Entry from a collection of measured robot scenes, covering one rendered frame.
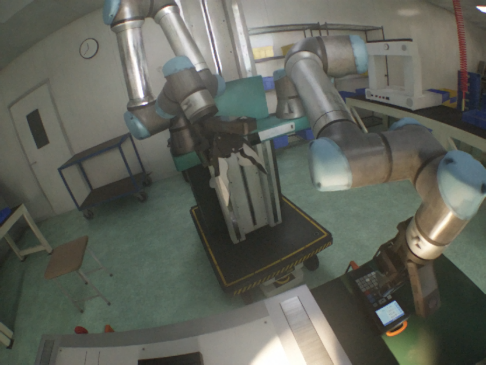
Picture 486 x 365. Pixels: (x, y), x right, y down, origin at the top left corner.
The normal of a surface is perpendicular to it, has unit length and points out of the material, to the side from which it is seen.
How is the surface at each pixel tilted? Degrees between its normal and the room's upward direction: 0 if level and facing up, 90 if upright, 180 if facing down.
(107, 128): 90
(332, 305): 0
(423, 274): 45
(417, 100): 90
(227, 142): 65
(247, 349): 0
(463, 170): 15
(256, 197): 90
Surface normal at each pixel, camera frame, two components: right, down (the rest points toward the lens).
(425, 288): -0.02, -0.29
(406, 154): -0.18, 0.01
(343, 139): -0.32, -0.66
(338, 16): 0.23, 0.42
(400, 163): -0.11, 0.34
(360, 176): -0.07, 0.57
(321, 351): -0.20, -0.86
